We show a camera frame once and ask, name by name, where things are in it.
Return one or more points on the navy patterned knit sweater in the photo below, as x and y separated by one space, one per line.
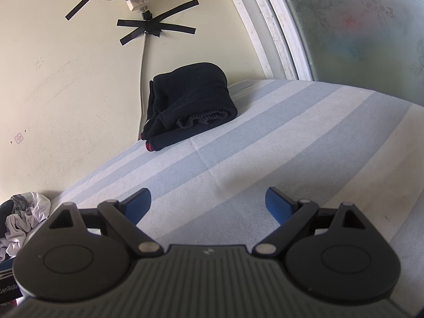
195 96

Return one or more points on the white garment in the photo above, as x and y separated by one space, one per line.
16 230

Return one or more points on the striped blue bed sheet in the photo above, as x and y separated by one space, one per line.
265 139

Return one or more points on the grey printed garment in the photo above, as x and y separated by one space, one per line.
20 202

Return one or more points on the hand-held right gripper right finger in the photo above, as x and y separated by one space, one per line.
278 206

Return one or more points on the small wall sticker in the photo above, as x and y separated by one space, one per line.
18 138

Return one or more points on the dark navy garment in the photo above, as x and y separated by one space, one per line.
5 218

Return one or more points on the white window frame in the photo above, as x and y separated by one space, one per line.
281 23

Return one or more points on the frosted patterned window glass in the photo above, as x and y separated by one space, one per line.
357 23

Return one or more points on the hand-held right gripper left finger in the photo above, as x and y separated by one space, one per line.
139 206

